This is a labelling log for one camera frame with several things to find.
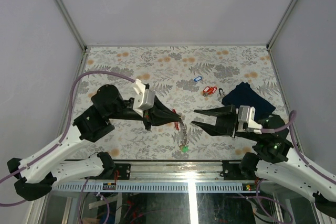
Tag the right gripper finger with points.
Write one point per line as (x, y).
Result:
(225, 112)
(221, 128)

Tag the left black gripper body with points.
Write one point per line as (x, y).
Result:
(146, 117)

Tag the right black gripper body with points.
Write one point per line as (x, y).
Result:
(229, 121)

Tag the metal key holder red handle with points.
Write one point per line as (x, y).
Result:
(183, 132)

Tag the green key tag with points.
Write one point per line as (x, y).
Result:
(185, 148)

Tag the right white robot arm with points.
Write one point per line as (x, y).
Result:
(274, 157)

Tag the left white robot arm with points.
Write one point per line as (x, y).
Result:
(38, 174)

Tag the dark blue cloth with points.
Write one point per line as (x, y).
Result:
(243, 94)

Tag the red key tags bunch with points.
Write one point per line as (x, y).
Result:
(209, 90)

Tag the blue key tag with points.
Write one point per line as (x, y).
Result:
(197, 79)

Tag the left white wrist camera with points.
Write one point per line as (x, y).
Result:
(144, 99)

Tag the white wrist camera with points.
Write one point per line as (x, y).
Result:
(144, 99)
(246, 120)

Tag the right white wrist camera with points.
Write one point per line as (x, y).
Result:
(246, 120)

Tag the aluminium front rail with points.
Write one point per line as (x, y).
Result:
(139, 171)

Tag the grey slotted cable duct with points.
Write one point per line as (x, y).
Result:
(154, 187)

